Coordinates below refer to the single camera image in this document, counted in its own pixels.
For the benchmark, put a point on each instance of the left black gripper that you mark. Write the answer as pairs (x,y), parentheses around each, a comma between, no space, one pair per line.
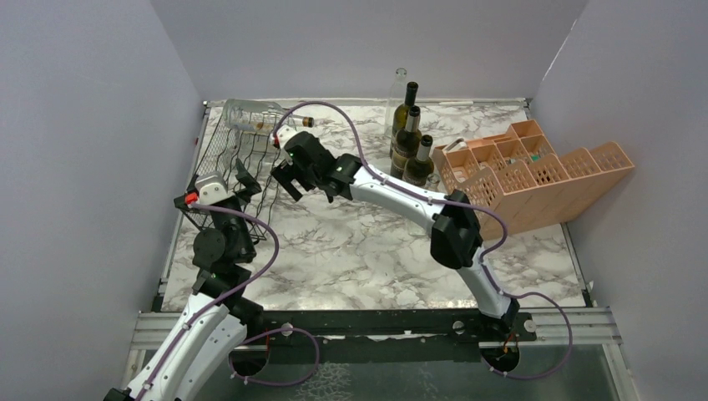
(250,185)

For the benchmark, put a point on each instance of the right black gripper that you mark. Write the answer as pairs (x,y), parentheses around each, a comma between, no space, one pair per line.
(283,176)

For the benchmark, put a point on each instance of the wine bottle silver foil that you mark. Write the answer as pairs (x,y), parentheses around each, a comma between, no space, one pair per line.
(406,143)
(419,167)

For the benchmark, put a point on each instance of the dark green wine bottle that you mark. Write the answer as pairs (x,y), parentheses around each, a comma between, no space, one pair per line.
(400,113)

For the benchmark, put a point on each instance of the clear rounded glass bottle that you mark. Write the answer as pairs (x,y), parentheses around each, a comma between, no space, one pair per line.
(432,182)

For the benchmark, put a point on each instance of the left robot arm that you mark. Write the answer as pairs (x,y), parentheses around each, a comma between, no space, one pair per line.
(216,315)

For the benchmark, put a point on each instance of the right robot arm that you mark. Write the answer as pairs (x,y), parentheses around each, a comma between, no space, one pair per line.
(449,221)

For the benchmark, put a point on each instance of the bottle with brown cap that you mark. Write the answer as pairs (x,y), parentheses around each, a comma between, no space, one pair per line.
(305,121)

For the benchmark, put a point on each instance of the pink plastic organizer basket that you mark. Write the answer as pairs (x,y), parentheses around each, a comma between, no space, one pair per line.
(519,176)

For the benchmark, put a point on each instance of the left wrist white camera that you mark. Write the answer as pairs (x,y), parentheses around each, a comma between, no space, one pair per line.
(209,189)

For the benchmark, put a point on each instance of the wrist white camera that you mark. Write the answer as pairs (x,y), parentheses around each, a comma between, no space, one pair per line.
(209,189)
(281,136)

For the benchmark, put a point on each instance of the black wire wine rack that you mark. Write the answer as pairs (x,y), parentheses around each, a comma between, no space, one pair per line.
(217,149)

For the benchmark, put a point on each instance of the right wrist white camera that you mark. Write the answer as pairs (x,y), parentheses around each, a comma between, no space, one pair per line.
(281,136)

